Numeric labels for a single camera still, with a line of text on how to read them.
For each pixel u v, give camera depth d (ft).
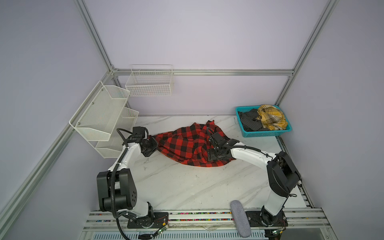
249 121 3.46
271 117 3.43
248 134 3.33
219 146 2.32
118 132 2.13
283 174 1.54
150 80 3.14
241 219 2.35
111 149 2.43
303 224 2.46
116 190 1.43
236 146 2.05
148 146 2.49
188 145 3.22
